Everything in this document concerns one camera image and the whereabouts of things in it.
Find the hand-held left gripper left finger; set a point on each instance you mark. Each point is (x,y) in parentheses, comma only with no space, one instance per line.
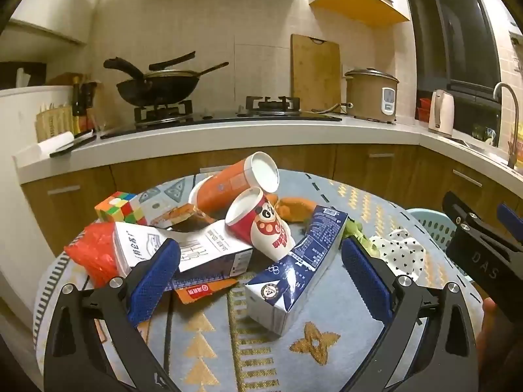
(155,281)

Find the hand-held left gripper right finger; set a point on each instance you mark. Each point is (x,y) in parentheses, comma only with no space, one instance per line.
(367,281)

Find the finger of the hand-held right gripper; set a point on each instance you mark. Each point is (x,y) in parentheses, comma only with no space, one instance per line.
(510,216)
(459,210)

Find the light blue plastic basket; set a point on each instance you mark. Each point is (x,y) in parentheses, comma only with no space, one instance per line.
(433,224)

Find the polka dot cloth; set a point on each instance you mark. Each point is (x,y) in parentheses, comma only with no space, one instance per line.
(400,253)

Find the blue and white milk carton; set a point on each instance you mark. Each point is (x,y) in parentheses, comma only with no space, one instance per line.
(302,269)

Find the red plastic bag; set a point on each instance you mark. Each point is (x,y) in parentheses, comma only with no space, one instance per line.
(94,253)

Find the person's right hand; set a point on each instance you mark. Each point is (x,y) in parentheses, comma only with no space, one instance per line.
(489,320)

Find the green vegetable stalk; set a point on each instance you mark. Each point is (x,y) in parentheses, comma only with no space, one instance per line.
(359,237)

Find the orange snack wrapper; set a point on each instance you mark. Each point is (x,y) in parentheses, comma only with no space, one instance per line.
(204,290)

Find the white paper carton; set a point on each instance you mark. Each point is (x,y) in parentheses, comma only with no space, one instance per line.
(204,249)

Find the white and orange snack packet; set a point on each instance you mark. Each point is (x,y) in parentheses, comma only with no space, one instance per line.
(171,214)

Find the white mug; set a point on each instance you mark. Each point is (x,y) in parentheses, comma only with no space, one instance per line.
(490,135)

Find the colourful puzzle cube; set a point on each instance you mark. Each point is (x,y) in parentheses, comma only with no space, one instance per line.
(118,208)

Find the white electric kettle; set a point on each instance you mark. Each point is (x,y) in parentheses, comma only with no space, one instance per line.
(441,114)

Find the wooden base cabinets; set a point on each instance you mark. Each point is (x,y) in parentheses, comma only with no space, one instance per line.
(367,167)

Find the orange carrot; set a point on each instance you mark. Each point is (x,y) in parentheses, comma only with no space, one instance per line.
(296,208)

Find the red plastic containers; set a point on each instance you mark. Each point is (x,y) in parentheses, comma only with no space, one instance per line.
(423,110)

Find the metal faucet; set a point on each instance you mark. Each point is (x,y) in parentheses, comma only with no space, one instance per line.
(512,102)

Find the red panda paper cup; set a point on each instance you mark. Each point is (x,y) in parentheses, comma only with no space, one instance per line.
(265,228)

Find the orange paper cup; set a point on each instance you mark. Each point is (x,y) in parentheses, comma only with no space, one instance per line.
(229,188)

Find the blue patterned tablecloth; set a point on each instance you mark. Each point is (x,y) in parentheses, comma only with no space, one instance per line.
(265,359)

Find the brown rice cooker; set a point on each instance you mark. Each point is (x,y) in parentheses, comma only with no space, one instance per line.
(367,98)

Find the black kitchen knife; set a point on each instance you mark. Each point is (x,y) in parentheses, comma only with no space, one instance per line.
(73,145)

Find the white paper roll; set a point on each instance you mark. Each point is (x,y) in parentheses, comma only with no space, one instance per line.
(55,142)

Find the black gas stove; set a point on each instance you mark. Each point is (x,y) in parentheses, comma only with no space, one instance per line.
(220,118)

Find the dark window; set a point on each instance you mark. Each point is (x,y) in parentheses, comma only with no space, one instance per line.
(449,28)

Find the wooden knife rack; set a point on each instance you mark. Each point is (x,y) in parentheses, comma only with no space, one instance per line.
(53,122)

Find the black wok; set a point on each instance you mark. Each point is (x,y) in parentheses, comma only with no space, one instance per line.
(159,90)

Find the wooden cutting board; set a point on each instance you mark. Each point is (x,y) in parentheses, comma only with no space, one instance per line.
(315,71)

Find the black ladle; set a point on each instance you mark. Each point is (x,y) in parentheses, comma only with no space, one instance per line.
(122,67)

